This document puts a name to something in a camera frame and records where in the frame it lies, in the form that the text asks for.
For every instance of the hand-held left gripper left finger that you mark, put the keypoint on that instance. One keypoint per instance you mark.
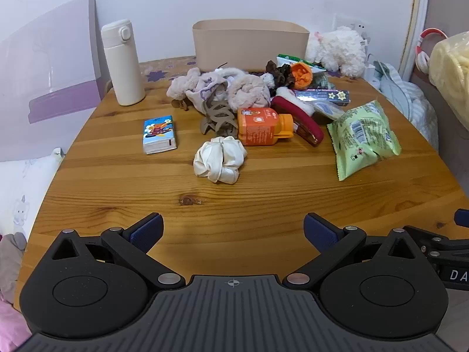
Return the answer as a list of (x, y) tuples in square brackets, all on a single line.
[(146, 231)]

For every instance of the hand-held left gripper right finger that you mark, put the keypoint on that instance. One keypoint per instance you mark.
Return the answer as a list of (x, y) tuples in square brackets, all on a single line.
[(320, 233)]

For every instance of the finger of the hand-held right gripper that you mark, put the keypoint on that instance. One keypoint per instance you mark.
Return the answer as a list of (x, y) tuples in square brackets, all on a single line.
[(463, 218), (432, 242)]

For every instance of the blue tissue packet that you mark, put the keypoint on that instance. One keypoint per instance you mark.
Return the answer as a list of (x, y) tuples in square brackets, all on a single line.
[(159, 135)]

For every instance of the white satin scrunchie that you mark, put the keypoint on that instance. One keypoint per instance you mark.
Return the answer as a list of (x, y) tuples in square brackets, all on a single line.
[(220, 159)]

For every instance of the green snack packet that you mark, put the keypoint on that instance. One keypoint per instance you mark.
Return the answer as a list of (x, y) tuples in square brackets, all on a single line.
[(362, 137)]

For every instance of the red white furry hair clip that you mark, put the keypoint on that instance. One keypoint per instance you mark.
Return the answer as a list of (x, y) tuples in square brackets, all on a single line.
[(298, 117)]

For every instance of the orange plastic bottle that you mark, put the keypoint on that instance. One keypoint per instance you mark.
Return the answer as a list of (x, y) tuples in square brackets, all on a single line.
[(260, 127)]

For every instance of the dark long starred box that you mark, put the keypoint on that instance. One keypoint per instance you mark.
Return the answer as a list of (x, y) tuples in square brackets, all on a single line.
[(326, 96)]

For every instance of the pale fluffy headband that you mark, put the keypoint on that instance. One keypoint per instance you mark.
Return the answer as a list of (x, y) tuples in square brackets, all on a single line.
[(249, 90)]

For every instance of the beige storage bin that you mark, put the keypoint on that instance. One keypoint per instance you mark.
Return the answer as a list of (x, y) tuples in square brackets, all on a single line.
[(249, 44)]

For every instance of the wooden desktop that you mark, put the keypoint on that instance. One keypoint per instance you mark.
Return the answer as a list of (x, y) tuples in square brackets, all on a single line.
[(256, 194)]

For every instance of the clear plastic packet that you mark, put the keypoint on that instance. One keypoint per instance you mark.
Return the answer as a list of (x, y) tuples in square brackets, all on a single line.
[(328, 110)]

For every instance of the small brown hair clip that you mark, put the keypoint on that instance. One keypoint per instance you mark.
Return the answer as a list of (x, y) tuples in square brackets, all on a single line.
[(180, 105)]

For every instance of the white printed pillow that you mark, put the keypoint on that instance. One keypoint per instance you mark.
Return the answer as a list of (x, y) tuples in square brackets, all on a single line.
[(22, 190)]

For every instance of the taupe hair claw clip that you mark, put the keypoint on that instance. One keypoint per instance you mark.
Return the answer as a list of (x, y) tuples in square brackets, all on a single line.
[(217, 117)]

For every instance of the pale blue striped cloth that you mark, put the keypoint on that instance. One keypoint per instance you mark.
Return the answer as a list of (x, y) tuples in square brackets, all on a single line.
[(406, 95)]

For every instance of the grey cloth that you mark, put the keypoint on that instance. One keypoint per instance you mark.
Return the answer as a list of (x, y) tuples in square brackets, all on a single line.
[(11, 264)]

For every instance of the yellow fluffy blanket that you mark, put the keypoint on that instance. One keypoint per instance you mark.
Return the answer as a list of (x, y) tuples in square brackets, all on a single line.
[(452, 66)]

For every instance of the purple floral table mat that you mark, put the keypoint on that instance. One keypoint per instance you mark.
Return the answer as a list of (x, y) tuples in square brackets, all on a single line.
[(157, 71)]

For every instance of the white thermos bottle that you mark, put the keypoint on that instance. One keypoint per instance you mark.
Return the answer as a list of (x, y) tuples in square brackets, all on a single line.
[(123, 69)]

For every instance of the pink cloth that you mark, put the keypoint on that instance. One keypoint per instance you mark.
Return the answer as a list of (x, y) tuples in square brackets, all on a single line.
[(9, 326)]

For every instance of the white charger plug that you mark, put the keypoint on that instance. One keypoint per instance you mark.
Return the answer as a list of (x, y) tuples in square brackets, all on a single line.
[(372, 71)]

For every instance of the red white headphones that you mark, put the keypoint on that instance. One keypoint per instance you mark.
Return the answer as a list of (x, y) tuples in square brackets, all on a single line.
[(421, 49)]

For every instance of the white green-topped snack packet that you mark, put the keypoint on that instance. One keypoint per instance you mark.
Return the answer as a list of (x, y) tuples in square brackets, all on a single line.
[(296, 60)]

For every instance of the white plush toy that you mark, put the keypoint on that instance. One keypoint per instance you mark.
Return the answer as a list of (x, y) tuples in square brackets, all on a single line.
[(340, 49)]

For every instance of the lilac white panel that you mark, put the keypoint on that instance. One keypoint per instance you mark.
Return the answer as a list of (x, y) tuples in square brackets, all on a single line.
[(44, 51)]

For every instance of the pink white headboard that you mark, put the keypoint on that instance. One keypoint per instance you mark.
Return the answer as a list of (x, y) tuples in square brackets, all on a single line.
[(417, 3)]

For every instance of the white wall socket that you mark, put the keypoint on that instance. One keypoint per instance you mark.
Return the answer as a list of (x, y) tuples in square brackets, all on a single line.
[(348, 22)]

